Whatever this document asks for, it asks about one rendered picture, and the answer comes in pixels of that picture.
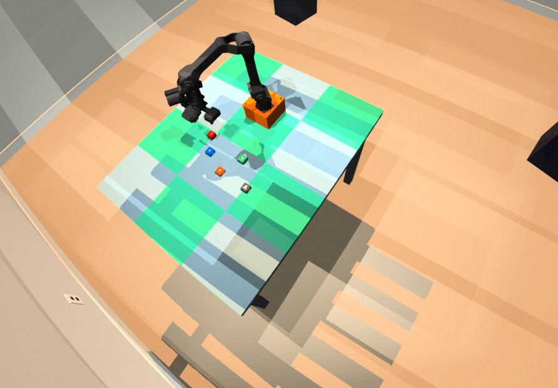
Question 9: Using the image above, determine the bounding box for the green block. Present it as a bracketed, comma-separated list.
[237, 154, 248, 165]

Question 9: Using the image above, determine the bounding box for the red block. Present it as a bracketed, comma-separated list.
[206, 130, 217, 140]

